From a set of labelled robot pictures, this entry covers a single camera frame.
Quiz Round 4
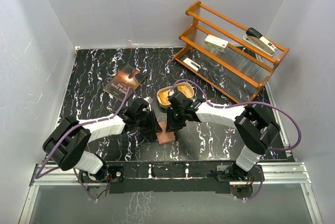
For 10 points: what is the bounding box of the black front mounting rail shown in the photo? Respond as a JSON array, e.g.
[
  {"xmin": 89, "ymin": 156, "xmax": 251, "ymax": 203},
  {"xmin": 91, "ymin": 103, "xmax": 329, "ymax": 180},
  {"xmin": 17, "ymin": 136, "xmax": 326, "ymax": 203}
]
[{"xmin": 78, "ymin": 160, "xmax": 265, "ymax": 196}]

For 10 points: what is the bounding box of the orange card in tray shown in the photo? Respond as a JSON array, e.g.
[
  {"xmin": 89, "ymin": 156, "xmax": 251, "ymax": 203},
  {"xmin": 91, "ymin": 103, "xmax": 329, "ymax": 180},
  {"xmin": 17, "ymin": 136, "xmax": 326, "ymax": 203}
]
[{"xmin": 159, "ymin": 91, "xmax": 170, "ymax": 105}]

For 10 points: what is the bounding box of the dark paperback book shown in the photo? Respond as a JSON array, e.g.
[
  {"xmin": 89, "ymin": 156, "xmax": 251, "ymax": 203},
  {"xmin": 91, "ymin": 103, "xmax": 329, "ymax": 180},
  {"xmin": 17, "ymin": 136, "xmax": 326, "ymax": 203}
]
[{"xmin": 103, "ymin": 64, "xmax": 147, "ymax": 102}]

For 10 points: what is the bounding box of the small white black device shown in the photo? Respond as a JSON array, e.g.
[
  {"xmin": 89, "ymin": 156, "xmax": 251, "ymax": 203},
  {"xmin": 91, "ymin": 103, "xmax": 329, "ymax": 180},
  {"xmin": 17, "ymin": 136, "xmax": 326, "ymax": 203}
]
[{"xmin": 183, "ymin": 58, "xmax": 201, "ymax": 72}]

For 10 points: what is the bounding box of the beige oval card tray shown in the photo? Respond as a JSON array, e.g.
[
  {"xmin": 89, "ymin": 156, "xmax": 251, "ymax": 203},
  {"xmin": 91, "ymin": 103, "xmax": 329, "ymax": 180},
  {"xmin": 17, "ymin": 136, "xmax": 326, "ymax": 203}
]
[{"xmin": 157, "ymin": 82, "xmax": 195, "ymax": 108}]

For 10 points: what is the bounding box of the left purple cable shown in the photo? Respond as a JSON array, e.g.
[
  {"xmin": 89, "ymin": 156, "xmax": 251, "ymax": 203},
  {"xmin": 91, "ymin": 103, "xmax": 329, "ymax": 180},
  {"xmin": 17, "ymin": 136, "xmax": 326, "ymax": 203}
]
[{"xmin": 35, "ymin": 85, "xmax": 137, "ymax": 200}]

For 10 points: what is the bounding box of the black beige stapler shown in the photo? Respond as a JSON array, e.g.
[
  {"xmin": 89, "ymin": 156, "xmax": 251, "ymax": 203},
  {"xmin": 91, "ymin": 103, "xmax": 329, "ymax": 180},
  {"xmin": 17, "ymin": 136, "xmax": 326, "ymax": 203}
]
[{"xmin": 242, "ymin": 27, "xmax": 277, "ymax": 57}]

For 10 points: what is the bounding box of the pink leather card holder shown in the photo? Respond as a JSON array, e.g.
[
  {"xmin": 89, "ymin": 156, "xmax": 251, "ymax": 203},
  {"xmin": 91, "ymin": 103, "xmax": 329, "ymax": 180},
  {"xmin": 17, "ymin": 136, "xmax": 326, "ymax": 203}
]
[{"xmin": 157, "ymin": 121, "xmax": 175, "ymax": 145}]

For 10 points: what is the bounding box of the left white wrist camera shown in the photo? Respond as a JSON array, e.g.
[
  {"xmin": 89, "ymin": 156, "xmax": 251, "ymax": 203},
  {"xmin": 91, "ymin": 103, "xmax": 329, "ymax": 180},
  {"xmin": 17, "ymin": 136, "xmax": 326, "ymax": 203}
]
[{"xmin": 144, "ymin": 97, "xmax": 153, "ymax": 110}]

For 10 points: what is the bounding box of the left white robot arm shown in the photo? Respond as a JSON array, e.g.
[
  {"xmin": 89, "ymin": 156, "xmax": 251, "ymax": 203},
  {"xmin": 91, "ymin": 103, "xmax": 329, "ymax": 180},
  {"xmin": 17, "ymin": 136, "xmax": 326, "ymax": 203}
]
[{"xmin": 42, "ymin": 97, "xmax": 162, "ymax": 182}]

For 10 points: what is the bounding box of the white staples box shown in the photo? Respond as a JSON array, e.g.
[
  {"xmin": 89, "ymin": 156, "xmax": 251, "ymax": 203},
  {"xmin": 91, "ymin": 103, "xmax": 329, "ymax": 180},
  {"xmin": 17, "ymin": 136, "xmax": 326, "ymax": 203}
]
[{"xmin": 204, "ymin": 35, "xmax": 229, "ymax": 52}]

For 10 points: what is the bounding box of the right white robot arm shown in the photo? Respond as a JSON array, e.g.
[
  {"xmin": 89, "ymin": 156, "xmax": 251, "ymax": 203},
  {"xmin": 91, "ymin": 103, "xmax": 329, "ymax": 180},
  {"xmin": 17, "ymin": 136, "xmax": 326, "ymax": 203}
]
[{"xmin": 166, "ymin": 92, "xmax": 280, "ymax": 181}]

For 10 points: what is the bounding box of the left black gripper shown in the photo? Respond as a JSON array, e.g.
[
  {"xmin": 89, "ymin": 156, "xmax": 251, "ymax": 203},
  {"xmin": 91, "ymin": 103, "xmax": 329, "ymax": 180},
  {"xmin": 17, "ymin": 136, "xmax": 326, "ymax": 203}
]
[{"xmin": 136, "ymin": 109, "xmax": 162, "ymax": 133}]

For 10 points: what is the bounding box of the orange wooden shelf rack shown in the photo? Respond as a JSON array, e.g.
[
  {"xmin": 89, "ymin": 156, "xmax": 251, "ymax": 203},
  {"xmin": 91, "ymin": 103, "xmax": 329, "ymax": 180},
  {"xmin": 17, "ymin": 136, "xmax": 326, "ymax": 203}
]
[{"xmin": 174, "ymin": 1, "xmax": 289, "ymax": 103}]

